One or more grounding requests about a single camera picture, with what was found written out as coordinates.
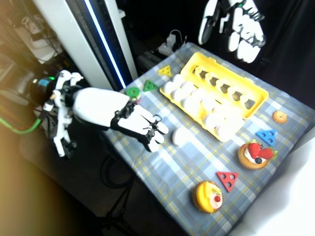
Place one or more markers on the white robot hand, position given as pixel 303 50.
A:
pixel 103 105
pixel 246 51

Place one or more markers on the yellow egg carton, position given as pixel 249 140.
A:
pixel 189 65

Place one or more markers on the white toy egg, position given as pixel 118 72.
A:
pixel 212 120
pixel 169 87
pixel 225 130
pixel 221 109
pixel 200 93
pixel 209 102
pixel 179 95
pixel 180 137
pixel 190 104
pixel 189 86
pixel 235 120
pixel 178 78

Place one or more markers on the green triangle block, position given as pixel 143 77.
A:
pixel 150 86

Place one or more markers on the yellow triangle block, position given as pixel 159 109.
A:
pixel 165 71

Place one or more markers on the round tan biscuit toy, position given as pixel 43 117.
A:
pixel 279 116

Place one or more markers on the white column with blue light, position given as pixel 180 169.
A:
pixel 69 37

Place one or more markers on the white power adapter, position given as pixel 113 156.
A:
pixel 169 40

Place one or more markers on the blue triangle block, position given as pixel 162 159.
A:
pixel 267 136

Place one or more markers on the blue plaid tablecloth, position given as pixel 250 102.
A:
pixel 172 172

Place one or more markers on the strawberry tart toy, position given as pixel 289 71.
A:
pixel 253 157

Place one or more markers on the red triangle block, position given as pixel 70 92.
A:
pixel 227 179

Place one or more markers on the yellow cream cupcake toy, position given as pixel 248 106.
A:
pixel 205 196

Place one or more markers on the white panel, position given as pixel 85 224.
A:
pixel 295 196

